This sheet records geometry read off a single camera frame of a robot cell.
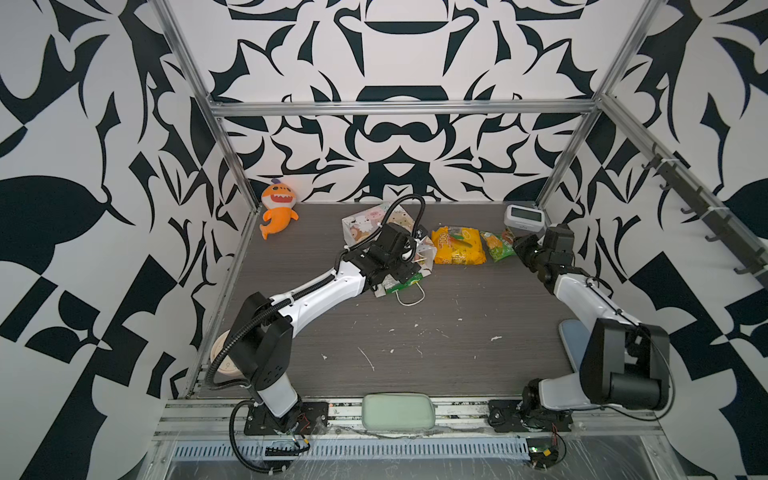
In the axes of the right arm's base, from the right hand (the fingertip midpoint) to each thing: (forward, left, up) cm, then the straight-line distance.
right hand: (519, 235), depth 89 cm
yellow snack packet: (+6, +15, -13) cm, 20 cm away
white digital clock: (+19, -12, -15) cm, 27 cm away
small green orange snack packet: (+5, +1, -14) cm, 15 cm away
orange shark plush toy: (+25, +77, -7) cm, 82 cm away
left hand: (-4, +34, +3) cm, 34 cm away
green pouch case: (-42, +38, -14) cm, 58 cm away
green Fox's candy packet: (-5, +30, -16) cm, 34 cm away
